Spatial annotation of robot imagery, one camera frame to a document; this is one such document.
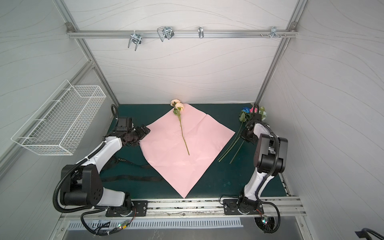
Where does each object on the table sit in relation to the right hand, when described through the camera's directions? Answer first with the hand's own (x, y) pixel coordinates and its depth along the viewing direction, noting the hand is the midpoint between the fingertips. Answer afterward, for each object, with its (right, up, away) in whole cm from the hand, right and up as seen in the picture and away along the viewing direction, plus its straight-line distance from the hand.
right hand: (248, 135), depth 97 cm
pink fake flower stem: (+6, +16, +9) cm, 20 cm away
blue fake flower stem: (+1, +11, +12) cm, 17 cm away
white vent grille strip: (-86, -40, -27) cm, 98 cm away
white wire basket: (-99, +7, -31) cm, 104 cm away
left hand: (-64, +3, -8) cm, 64 cm away
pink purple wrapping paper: (-56, -5, 0) cm, 57 cm away
